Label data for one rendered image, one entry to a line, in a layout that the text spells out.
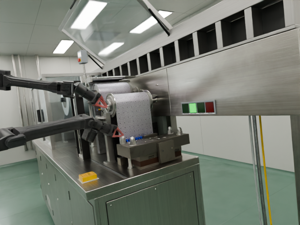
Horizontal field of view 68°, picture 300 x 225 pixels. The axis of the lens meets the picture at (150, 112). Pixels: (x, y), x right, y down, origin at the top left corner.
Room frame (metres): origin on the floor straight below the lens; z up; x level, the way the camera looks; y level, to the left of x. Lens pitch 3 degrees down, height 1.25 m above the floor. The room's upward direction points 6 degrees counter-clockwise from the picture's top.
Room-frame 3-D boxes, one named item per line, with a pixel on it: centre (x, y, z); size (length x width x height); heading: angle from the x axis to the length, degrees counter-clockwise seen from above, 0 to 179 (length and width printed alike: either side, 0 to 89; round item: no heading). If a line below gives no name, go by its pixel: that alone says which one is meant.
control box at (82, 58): (1.83, 0.50, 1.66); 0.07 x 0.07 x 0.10; 40
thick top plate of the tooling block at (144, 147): (1.28, 0.00, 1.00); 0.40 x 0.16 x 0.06; 122
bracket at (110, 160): (1.36, 0.28, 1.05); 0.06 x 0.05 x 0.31; 122
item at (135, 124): (1.36, 0.10, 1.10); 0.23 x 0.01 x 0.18; 122
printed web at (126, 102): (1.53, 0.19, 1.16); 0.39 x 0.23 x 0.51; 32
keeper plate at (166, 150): (1.21, -0.07, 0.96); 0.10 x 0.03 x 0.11; 122
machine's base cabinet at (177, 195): (2.17, 0.69, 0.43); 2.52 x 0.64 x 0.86; 32
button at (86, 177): (1.09, 0.34, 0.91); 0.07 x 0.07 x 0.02; 32
